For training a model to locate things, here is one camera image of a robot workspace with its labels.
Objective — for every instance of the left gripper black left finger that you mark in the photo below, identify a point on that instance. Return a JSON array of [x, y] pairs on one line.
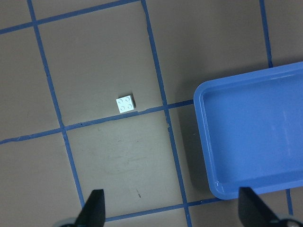
[[93, 212]]

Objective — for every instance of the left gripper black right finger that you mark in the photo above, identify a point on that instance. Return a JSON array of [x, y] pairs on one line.
[[253, 212]]

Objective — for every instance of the white square building block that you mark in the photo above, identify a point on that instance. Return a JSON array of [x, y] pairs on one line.
[[125, 104]]

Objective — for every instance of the blue plastic tray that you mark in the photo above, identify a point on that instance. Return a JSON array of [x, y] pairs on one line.
[[251, 130]]

